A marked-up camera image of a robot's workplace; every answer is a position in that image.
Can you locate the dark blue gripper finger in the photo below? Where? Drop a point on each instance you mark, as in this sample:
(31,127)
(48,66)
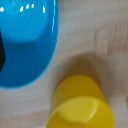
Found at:
(1,55)

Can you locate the blue plastic bowl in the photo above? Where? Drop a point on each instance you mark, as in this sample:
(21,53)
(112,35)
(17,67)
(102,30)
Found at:
(28,43)

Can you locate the yellow plastic cup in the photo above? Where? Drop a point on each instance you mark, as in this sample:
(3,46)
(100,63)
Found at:
(80,103)

